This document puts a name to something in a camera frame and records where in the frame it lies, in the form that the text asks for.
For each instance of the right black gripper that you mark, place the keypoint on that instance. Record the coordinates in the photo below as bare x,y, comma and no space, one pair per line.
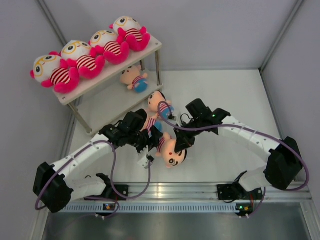
184,141

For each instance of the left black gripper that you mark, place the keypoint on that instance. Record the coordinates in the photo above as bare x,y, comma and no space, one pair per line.
153,141

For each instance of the boy plush face up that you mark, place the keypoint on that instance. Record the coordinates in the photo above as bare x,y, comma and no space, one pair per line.
135,79
166,150

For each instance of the boy plush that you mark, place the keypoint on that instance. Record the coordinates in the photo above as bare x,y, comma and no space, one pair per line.
158,105

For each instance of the panda plush with glasses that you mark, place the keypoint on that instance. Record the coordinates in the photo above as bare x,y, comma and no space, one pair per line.
52,71
112,47
82,56
132,32

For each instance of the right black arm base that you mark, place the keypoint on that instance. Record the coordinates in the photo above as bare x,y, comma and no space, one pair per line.
227,192

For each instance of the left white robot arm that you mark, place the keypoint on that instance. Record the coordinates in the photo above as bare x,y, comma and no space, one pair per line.
59,183

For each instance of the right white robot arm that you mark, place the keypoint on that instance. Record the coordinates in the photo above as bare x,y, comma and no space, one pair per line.
282,156

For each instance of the white two-tier shelf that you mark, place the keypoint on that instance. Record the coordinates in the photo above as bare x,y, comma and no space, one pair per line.
100,101

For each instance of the boy plush showing black hair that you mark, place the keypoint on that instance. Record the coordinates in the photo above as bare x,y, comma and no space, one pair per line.
149,122

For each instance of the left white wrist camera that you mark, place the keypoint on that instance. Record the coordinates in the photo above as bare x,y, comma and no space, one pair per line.
145,160

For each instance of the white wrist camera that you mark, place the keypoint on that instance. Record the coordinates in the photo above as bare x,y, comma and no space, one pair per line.
175,117
145,160

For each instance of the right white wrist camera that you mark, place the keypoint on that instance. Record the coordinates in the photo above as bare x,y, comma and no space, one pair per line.
175,117

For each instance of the aluminium mounting rail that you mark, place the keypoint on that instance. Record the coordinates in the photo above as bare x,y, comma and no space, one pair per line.
208,192

